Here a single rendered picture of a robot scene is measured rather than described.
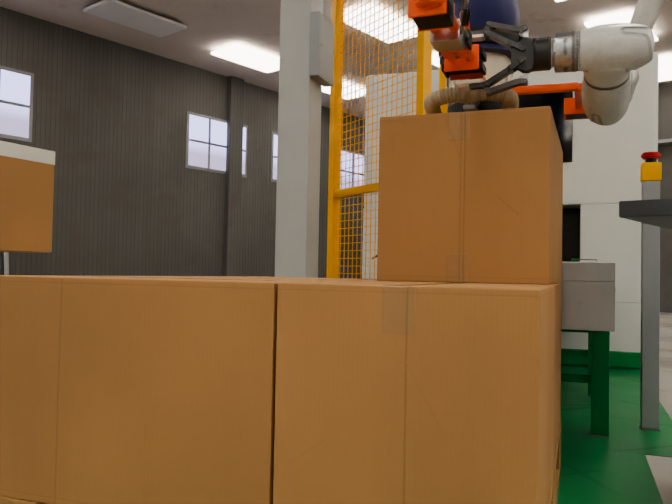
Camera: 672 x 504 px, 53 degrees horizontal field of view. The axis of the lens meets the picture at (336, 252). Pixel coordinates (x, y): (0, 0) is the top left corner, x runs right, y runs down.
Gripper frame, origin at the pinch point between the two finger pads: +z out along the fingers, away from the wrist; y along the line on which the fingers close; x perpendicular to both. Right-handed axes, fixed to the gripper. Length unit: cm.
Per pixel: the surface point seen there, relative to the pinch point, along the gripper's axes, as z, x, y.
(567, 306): -23, 61, 60
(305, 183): 93, 129, 10
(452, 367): -10, -65, 64
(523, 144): -14.4, -4.4, 21.6
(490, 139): -7.0, -4.2, 20.1
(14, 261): 682, 546, 43
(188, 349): 34, -65, 64
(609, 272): -35, 61, 50
